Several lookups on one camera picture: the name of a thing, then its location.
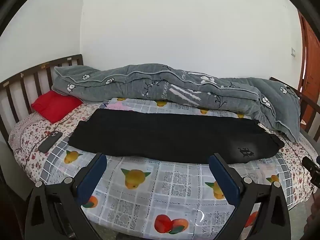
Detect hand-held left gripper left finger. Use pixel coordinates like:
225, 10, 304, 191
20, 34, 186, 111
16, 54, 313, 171
25, 152, 108, 240

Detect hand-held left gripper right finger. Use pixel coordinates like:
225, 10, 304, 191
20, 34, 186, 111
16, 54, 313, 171
209, 152, 292, 240

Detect black pants with striped waistband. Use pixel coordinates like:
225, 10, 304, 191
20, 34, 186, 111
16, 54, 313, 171
68, 108, 285, 165

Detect black smartphone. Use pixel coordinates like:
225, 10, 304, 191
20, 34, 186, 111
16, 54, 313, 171
38, 131, 63, 153

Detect fruit print bed mat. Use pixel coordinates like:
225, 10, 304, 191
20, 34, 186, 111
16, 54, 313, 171
40, 97, 288, 235

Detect red floral bedsheet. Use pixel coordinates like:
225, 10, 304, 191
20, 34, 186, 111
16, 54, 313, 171
9, 102, 319, 205

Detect red pillow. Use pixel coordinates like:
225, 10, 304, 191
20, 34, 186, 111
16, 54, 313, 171
31, 91, 83, 123

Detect grey floral quilt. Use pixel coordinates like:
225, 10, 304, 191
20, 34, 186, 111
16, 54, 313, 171
51, 64, 301, 143

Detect brown wooden door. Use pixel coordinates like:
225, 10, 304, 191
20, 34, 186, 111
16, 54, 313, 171
297, 10, 320, 138

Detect thin dark charging cable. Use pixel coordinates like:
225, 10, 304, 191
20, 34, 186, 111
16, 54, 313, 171
24, 109, 84, 165

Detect dark wooden bed frame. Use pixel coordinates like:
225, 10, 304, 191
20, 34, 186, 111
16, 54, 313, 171
0, 54, 320, 198

